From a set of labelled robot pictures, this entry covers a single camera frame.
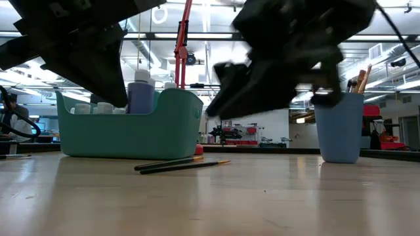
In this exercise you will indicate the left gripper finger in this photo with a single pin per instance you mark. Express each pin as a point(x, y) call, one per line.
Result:
point(95, 72)
point(23, 52)

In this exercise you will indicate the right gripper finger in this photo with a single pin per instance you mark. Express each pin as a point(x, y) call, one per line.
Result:
point(333, 82)
point(256, 91)

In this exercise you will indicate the blue plastic cup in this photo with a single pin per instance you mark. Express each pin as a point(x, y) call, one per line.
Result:
point(339, 131)

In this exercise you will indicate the large violet-blue paint bottle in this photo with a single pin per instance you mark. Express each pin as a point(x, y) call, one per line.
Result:
point(141, 98)

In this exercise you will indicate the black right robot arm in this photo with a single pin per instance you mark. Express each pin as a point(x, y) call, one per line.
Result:
point(361, 13)

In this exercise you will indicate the distant robot workstation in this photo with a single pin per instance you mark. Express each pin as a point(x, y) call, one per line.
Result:
point(251, 131)

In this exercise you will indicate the shelf with red bins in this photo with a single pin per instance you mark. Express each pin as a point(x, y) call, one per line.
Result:
point(370, 110)

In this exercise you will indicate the black ceiling spotlight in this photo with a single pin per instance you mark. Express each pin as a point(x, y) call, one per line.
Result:
point(191, 59)
point(398, 62)

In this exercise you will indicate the person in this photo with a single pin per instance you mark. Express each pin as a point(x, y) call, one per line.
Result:
point(19, 126)

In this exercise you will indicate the teal plastic bin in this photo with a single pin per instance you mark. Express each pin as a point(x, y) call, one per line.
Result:
point(131, 137)

